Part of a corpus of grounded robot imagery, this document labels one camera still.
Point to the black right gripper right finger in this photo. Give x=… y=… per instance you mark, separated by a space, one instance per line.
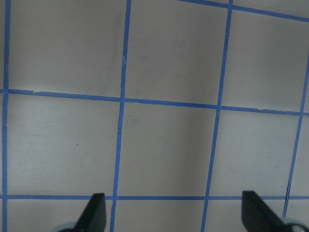
x=256 y=216

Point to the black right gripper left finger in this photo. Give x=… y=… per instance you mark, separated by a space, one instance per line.
x=93 y=218

